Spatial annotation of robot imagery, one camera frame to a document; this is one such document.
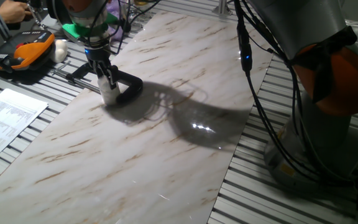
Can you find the thin silver metal rod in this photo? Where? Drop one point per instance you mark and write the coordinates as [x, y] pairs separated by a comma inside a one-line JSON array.
[[37, 17]]

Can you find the black C-clamp with steel screw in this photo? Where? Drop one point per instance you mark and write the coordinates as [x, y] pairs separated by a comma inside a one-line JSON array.
[[132, 87]]

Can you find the black round object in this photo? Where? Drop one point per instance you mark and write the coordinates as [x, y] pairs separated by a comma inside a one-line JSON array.
[[53, 11]]

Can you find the white paper sheet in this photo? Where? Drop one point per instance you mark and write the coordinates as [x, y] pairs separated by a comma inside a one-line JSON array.
[[5, 121]]

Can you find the translucent purple plastic bag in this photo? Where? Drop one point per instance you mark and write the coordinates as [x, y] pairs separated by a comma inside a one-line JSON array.
[[113, 7]]

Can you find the small white plastic jar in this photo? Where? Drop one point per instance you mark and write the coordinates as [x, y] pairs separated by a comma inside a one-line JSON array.
[[110, 98]]

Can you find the jar with yellow lid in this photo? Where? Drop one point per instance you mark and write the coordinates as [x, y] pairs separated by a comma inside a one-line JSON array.
[[141, 2]]

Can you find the white round jar lid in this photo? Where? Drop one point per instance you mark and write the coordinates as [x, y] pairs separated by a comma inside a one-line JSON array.
[[104, 84]]

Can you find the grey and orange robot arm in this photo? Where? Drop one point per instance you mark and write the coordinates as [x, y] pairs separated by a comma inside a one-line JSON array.
[[306, 25]]

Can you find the grey metal pole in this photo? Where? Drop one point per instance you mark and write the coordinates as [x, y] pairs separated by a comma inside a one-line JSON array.
[[222, 7]]

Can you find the bare human hand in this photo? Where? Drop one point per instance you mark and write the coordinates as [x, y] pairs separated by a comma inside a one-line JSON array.
[[12, 12]]

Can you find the marble pattern board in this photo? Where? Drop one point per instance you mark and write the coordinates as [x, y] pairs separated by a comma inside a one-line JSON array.
[[135, 155]]

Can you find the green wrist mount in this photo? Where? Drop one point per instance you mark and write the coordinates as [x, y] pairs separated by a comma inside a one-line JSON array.
[[79, 31]]

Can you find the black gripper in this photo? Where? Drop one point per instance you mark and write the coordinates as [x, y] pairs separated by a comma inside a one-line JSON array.
[[97, 53]]

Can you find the orange and black teach pendant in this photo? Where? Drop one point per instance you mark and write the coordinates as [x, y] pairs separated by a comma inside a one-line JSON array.
[[26, 49]]

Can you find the small white rounded object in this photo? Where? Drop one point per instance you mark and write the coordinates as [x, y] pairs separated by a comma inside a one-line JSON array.
[[60, 51]]

